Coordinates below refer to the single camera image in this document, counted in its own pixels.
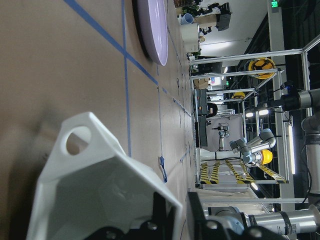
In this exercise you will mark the yellow hard hat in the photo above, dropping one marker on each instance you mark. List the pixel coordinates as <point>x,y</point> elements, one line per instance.
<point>262,63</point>

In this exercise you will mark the white faceted cup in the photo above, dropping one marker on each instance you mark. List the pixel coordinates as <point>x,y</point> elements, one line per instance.
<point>88,183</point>

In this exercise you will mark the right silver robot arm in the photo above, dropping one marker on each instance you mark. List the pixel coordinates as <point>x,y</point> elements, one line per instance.
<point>297,221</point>

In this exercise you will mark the lavender plate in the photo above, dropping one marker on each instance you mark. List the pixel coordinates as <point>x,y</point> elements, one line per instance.
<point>152,23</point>

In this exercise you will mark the brown paper table cover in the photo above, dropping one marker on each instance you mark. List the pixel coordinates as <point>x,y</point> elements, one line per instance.
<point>60,58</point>

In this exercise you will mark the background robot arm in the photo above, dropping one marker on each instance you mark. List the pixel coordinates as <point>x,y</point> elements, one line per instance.
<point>257,150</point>

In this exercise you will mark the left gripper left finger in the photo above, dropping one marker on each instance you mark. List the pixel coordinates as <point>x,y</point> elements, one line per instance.
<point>159,227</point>

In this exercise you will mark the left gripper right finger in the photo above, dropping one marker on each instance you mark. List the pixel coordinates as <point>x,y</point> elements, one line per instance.
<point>221,227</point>

